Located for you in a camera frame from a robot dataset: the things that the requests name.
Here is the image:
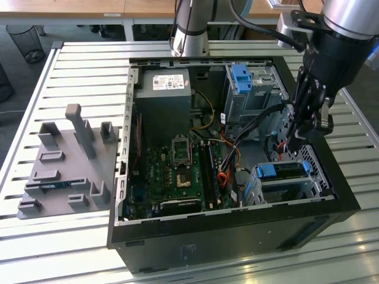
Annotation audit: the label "CPU socket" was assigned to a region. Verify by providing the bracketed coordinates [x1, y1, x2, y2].
[171, 134, 193, 168]

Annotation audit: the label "black wire bundle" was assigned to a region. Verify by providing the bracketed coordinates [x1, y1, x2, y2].
[219, 102, 296, 174]

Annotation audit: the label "grey power supply unit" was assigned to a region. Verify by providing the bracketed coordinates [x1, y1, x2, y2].
[134, 69, 193, 149]

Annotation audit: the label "metal drive cage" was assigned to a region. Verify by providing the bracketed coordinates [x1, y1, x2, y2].
[223, 63, 293, 134]

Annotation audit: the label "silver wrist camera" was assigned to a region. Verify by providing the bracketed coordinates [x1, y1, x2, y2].
[277, 10, 323, 50]

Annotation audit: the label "grey parts rack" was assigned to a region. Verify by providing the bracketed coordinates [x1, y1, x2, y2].
[17, 103, 122, 220]

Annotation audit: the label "metal disk bay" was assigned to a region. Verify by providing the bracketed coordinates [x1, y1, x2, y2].
[241, 144, 335, 208]

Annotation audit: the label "red disk wire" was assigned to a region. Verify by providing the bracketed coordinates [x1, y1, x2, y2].
[265, 133, 290, 162]

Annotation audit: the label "black mesh wastebasket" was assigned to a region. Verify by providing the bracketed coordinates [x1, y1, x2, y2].
[5, 24, 46, 63]

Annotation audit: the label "black open PC case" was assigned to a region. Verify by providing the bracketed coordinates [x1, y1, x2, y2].
[106, 55, 361, 275]

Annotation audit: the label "orange wires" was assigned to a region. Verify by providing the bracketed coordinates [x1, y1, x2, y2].
[217, 138, 242, 189]

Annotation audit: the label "RAM stick in rack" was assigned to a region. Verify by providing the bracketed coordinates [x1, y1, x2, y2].
[40, 182, 72, 191]

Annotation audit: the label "wooden desk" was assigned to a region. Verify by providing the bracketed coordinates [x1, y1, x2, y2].
[0, 0, 303, 26]

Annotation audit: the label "hard disk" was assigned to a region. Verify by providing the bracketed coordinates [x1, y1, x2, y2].
[255, 160, 311, 180]

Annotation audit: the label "green motherboard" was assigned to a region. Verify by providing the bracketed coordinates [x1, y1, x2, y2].
[130, 138, 237, 220]

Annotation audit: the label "black RAM slot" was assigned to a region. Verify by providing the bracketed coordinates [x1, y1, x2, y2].
[198, 141, 208, 210]
[207, 143, 222, 208]

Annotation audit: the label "yellow wires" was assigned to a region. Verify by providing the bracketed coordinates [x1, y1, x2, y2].
[189, 90, 216, 131]

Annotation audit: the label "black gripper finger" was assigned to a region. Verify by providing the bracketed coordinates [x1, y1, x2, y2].
[288, 67, 312, 154]
[300, 85, 335, 140]

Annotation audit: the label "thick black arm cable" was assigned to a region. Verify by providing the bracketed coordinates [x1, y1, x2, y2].
[229, 0, 306, 53]

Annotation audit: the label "gold chipset heatsink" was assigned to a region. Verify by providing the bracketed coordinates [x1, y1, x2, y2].
[176, 174, 192, 188]

